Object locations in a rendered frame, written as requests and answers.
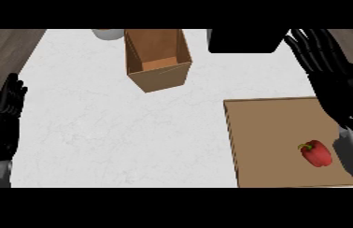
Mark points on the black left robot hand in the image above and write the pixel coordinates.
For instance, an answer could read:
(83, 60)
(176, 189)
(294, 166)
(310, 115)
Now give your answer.
(9, 113)

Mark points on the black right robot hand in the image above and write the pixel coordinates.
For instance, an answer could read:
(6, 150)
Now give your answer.
(328, 76)

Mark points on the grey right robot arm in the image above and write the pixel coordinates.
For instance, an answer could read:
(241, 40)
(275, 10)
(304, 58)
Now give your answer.
(343, 150)

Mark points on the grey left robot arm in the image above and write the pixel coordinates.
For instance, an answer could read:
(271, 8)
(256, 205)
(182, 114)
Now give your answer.
(5, 174)

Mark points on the brown wooden tray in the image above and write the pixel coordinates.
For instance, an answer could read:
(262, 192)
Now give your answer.
(285, 141)

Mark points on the red bell pepper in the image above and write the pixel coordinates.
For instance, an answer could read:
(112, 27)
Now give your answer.
(316, 153)

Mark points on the brown cardboard box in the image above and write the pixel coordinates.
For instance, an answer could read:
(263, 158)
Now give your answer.
(158, 60)

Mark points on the black appliance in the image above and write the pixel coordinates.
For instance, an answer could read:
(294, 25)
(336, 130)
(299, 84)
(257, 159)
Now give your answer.
(245, 40)

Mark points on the grey round container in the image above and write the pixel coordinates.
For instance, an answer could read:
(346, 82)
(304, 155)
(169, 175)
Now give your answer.
(110, 34)

